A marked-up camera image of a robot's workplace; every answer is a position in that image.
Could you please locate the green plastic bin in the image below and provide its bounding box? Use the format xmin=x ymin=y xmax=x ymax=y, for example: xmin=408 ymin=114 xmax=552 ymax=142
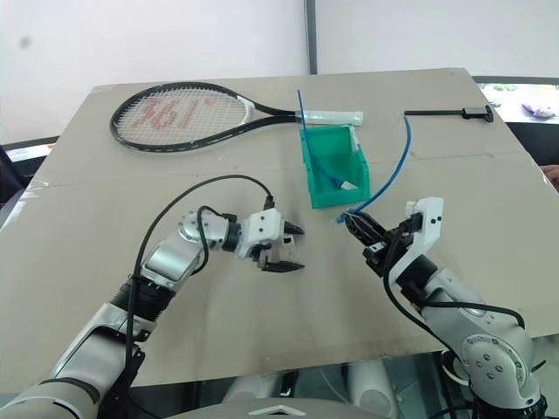
xmin=298 ymin=123 xmax=372 ymax=210

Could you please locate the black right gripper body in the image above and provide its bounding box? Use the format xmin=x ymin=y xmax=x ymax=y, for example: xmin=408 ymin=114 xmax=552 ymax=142
xmin=362 ymin=227 xmax=411 ymax=279

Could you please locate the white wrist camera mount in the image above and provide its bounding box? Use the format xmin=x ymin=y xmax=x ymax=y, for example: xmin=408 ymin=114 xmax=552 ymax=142
xmin=235 ymin=208 xmax=283 ymax=259
xmin=387 ymin=196 xmax=445 ymax=285

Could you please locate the black and white tennis racket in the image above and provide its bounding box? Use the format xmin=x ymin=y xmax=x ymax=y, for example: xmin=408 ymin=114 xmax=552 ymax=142
xmin=109 ymin=81 xmax=365 ymax=155

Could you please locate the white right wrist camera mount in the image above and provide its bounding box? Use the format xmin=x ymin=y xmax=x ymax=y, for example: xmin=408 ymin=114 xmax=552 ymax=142
xmin=387 ymin=196 xmax=445 ymax=285

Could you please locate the black rod with clamp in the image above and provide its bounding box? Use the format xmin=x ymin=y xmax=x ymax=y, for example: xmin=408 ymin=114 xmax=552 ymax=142
xmin=403 ymin=105 xmax=496 ymax=125

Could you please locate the brown cardboard sheet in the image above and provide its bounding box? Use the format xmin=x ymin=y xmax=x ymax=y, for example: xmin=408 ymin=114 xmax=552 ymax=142
xmin=0 ymin=66 xmax=559 ymax=390

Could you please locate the grey robot torso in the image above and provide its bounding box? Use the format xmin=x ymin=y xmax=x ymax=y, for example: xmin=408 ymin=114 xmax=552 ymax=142
xmin=163 ymin=402 xmax=397 ymax=419

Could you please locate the dark framed window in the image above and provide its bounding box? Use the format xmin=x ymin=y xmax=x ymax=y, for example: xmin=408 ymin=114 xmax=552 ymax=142
xmin=473 ymin=75 xmax=559 ymax=124

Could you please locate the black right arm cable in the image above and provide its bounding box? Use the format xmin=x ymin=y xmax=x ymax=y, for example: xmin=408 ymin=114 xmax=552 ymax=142
xmin=382 ymin=224 xmax=528 ymax=353

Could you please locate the blue network cable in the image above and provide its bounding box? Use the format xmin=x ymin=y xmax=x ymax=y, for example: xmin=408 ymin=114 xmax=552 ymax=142
xmin=334 ymin=113 xmax=415 ymax=226
xmin=297 ymin=89 xmax=347 ymax=189

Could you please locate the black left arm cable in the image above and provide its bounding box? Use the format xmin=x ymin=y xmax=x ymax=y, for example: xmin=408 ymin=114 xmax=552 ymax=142
xmin=124 ymin=175 xmax=277 ymax=419

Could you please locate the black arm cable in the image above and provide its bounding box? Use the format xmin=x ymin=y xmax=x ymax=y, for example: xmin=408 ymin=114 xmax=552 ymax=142
xmin=382 ymin=224 xmax=528 ymax=353
xmin=124 ymin=175 xmax=277 ymax=419

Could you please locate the brown rounded object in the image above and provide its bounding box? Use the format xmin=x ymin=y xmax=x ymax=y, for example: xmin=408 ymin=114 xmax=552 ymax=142
xmin=540 ymin=164 xmax=559 ymax=190

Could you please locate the grey vertical post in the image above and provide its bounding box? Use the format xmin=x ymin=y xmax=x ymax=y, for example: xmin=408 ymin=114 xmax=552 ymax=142
xmin=305 ymin=0 xmax=319 ymax=75

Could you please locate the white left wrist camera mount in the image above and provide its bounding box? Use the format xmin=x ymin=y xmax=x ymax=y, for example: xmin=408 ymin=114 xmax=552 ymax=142
xmin=235 ymin=208 xmax=283 ymax=259

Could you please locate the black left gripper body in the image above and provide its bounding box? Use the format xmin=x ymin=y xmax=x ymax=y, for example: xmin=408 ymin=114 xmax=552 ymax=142
xmin=252 ymin=221 xmax=295 ymax=271

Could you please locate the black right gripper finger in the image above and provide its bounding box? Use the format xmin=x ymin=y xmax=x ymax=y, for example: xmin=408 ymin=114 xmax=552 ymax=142
xmin=344 ymin=210 xmax=389 ymax=239
xmin=344 ymin=217 xmax=382 ymax=249

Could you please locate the dark furniture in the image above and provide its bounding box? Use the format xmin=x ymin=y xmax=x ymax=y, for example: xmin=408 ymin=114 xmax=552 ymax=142
xmin=0 ymin=134 xmax=60 ymax=206

